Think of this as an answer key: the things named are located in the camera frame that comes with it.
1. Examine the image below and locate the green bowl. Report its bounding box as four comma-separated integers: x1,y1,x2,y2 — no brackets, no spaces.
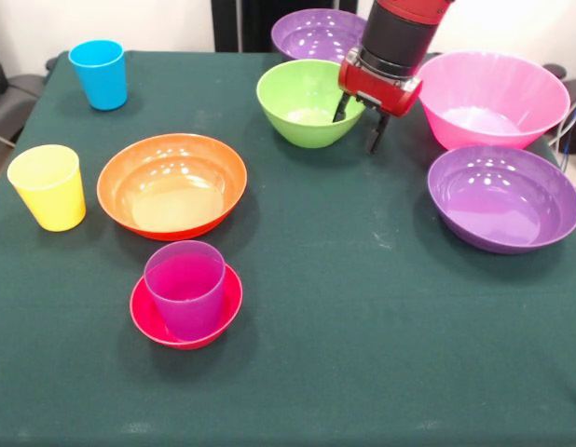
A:
255,59,367,150

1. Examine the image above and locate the grey blue cable bundle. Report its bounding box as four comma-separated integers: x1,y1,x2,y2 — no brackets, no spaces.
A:
547,92,576,199

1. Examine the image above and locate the orange wide shallow bowl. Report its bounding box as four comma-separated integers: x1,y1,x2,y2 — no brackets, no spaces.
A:
96,133,248,242

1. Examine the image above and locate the dark green table cloth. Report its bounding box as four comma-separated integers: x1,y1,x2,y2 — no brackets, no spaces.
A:
0,49,576,447

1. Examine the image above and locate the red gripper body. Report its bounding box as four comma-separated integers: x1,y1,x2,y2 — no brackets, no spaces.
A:
337,47,424,117

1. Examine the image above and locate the purple plastic cup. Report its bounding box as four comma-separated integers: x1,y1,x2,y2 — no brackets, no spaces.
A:
144,240,226,342

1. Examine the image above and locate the blue plastic cup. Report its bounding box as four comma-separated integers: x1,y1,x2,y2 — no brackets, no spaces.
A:
67,38,130,112

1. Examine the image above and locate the black office chair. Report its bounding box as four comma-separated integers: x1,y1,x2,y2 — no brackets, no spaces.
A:
0,32,49,192

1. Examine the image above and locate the pink large bowl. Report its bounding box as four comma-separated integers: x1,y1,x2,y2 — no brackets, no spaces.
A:
417,49,572,152

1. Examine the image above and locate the yellow plastic cup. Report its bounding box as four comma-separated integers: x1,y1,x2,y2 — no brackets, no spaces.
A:
7,143,88,233

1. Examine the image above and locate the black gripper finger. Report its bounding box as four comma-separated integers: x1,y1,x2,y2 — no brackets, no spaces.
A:
332,91,352,125
365,111,391,155

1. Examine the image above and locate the red small bowl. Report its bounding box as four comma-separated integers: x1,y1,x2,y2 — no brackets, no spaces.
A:
129,264,244,350

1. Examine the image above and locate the purple wide shallow bowl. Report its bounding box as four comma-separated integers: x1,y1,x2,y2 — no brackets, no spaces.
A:
426,144,576,255

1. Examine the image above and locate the purple rounded deep bowl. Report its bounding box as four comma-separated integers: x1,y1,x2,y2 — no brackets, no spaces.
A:
270,7,368,64

